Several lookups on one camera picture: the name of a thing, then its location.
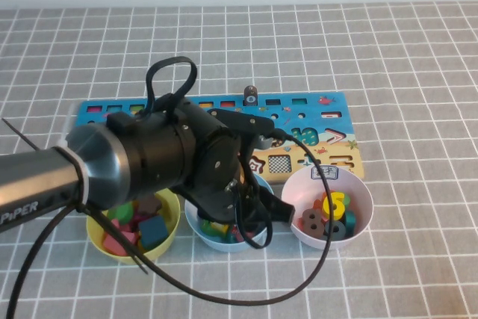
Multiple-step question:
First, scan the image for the green circle piece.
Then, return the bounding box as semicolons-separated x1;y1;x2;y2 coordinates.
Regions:
108;201;134;223

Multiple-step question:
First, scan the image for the brown star piece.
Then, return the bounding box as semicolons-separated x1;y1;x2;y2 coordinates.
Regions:
136;197;164;216

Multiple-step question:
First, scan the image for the green fish piece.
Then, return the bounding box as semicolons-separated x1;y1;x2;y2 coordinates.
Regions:
200;220;224;238

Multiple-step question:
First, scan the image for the teal number piece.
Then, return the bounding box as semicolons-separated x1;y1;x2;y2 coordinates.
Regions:
343;209;357;238

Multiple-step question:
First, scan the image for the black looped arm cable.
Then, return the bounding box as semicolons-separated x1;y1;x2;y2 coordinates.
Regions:
145;56;199;111

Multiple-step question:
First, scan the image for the blue number shape puzzle board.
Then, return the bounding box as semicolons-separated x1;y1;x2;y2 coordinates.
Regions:
70;91;365;185

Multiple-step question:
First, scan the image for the brown number eight piece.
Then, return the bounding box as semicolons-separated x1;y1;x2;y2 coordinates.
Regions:
301;208;325;240

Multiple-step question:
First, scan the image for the small black puzzle piece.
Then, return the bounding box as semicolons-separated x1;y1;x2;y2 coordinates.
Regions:
243;85;259;108

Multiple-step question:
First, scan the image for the light blue plastic bowl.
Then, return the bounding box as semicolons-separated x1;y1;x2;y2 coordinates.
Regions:
184;175;276;253

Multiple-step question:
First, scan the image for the long black camera cable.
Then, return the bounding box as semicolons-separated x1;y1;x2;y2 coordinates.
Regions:
5;128;333;319

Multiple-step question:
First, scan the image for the white zip tie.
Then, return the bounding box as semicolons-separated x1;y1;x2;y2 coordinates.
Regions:
55;104;90;210

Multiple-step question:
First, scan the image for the thin black gripper wire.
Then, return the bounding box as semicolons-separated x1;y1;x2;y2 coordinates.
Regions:
230;180;274;251

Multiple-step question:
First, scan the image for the dark grey number nine piece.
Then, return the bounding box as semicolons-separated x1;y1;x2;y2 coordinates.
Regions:
323;220;347;241

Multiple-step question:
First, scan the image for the pink block piece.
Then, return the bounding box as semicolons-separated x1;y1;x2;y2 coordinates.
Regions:
103;229;137;257

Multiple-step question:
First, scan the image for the grey white-checked tablecloth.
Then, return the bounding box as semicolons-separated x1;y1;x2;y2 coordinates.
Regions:
0;1;478;319

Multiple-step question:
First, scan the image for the dark teal square piece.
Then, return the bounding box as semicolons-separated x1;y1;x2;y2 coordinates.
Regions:
137;214;170;251

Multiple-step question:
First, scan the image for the yellow number six piece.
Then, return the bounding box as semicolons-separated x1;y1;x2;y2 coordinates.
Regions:
321;191;345;222

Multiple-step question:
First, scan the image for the pale pink plastic bowl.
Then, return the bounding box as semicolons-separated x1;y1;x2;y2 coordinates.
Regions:
280;165;374;251

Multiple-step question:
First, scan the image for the red shape piece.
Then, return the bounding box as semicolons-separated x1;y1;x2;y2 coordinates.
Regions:
109;218;131;235

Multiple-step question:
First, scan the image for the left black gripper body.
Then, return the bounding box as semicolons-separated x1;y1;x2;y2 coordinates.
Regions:
186;128;263;231

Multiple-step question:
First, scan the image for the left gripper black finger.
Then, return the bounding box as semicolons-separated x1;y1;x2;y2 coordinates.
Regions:
260;187;296;226
196;202;235;232

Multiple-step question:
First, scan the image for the yellow plastic bowl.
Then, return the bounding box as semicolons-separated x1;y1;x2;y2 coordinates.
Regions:
85;188;181;264

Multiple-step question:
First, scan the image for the white handwritten paper label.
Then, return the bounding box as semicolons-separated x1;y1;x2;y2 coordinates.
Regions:
309;165;340;182

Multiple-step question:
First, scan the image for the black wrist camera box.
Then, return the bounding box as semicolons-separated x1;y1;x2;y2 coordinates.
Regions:
207;108;276;150

